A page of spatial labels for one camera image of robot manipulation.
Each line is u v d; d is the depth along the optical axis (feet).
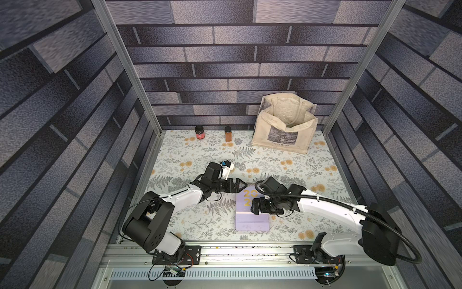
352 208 1.48
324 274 2.30
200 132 3.69
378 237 1.38
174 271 2.33
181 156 3.51
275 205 2.20
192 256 2.40
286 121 3.70
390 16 2.34
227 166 2.65
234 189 2.47
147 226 1.43
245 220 2.61
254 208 2.36
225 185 2.54
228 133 3.61
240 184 2.53
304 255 2.38
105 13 2.30
